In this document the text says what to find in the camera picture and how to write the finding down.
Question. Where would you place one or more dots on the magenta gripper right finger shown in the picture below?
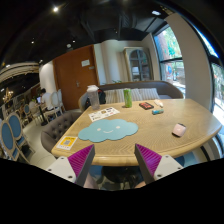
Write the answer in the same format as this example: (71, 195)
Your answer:
(154, 166)

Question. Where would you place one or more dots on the black red makeup palette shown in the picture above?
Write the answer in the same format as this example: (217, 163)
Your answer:
(146, 106)

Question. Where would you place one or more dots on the black bag on sofa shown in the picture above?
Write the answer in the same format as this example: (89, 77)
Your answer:
(102, 98)

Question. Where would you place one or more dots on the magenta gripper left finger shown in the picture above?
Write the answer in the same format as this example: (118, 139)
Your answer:
(75, 168)

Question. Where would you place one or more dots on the blue cloud-shaped mouse pad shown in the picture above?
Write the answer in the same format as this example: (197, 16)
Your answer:
(105, 129)

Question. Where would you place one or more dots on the clear shaker bottle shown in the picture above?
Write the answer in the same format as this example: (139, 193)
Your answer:
(92, 92)

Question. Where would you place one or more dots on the grey tufted curved sofa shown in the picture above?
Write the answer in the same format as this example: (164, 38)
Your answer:
(54, 130)

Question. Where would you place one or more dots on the white paper menu sheet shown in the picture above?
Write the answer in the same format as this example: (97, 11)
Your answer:
(102, 114)

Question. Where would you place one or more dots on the teal small case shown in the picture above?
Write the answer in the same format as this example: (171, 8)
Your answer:
(155, 112)

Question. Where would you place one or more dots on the seated person in white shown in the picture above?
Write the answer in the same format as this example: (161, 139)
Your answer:
(46, 99)

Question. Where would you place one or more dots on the striped cushion on sofa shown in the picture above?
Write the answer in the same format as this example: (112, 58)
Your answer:
(137, 94)

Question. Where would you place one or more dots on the white small packet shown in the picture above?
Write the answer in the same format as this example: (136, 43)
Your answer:
(158, 103)

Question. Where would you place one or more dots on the wooden orange door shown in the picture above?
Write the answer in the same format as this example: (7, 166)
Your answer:
(74, 72)

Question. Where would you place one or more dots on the blue white dining chair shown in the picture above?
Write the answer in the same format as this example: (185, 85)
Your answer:
(9, 143)

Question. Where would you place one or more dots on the beige glass display cabinet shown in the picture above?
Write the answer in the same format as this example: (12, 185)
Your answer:
(138, 64)

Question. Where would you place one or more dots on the yellow QR code sticker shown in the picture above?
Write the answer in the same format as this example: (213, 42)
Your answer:
(66, 142)

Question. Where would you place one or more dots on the green drink bottle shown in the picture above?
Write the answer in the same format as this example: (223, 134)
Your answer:
(127, 97)

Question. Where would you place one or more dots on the pink computer mouse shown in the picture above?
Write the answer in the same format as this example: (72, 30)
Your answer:
(179, 130)

